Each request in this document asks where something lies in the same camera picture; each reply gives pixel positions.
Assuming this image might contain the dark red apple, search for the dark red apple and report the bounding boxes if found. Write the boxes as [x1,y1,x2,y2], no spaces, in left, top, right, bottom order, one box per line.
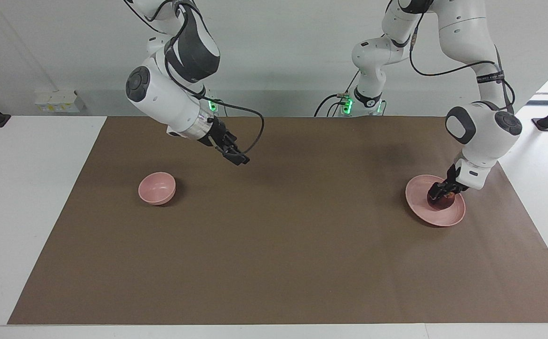
[426,187,455,211]

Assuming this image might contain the pink plate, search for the pink plate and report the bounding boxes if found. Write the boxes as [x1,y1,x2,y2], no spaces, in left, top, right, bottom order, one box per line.
[405,175,466,227]

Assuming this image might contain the pink bowl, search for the pink bowl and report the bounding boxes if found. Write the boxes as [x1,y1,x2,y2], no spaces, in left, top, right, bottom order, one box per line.
[138,172,177,206]

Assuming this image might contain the brown table mat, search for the brown table mat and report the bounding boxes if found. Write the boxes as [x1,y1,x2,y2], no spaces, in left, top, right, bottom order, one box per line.
[8,116,548,325]

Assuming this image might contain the white power strip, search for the white power strip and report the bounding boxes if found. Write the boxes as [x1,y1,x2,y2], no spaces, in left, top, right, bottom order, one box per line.
[35,89,86,113]

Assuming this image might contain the black right base cable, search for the black right base cable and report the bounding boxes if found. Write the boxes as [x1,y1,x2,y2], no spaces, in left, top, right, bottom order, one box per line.
[208,97,230,117]

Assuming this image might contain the black base cable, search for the black base cable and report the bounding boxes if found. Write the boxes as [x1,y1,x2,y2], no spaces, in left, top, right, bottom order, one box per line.
[208,97,230,117]
[314,71,364,117]

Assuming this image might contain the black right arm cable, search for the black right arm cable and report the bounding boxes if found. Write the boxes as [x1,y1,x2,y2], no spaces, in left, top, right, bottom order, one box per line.
[123,0,265,156]

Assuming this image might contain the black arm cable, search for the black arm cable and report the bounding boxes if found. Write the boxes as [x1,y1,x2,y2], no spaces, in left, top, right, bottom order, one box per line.
[408,0,516,113]
[123,0,265,156]

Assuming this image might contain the black left base cable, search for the black left base cable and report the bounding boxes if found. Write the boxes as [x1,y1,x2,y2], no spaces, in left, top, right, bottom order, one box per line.
[314,71,364,117]

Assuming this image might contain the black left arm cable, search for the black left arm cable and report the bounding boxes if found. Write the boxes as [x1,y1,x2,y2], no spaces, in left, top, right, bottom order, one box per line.
[408,0,516,113]

